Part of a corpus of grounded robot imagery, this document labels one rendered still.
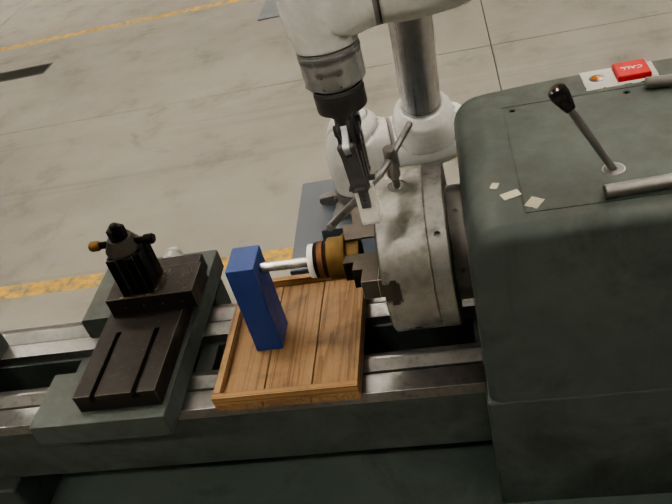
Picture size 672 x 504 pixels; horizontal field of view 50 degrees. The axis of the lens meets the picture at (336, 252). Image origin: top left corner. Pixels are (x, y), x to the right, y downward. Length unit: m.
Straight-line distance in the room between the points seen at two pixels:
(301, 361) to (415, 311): 0.32
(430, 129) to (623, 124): 0.64
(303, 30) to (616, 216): 0.53
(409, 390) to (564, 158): 0.53
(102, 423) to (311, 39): 0.91
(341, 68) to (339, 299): 0.74
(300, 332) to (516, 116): 0.64
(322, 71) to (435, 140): 0.93
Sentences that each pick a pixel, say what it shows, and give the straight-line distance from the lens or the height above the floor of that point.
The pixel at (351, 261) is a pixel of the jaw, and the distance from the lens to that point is 1.37.
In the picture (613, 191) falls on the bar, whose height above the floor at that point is 1.27.
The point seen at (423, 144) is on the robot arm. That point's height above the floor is 0.99.
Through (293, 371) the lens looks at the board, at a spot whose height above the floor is 0.88.
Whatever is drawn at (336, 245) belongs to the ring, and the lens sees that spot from 1.40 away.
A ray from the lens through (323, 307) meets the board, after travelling 1.64.
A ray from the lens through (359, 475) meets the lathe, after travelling 1.75.
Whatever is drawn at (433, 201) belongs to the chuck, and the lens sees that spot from 1.28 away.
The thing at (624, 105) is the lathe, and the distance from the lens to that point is 1.43.
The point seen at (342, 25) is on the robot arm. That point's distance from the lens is 0.99.
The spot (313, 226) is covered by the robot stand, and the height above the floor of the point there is 0.75.
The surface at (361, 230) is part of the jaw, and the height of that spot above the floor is 1.13.
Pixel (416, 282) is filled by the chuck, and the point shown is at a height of 1.12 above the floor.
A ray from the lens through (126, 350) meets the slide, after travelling 1.61.
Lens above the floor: 1.95
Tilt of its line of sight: 37 degrees down
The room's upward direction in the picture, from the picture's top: 16 degrees counter-clockwise
